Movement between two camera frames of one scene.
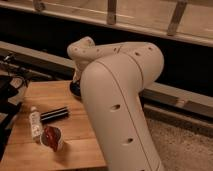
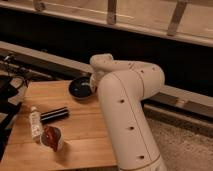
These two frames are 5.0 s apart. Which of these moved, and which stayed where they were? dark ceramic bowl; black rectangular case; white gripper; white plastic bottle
Moved: white gripper
Stayed: dark ceramic bowl; black rectangular case; white plastic bottle
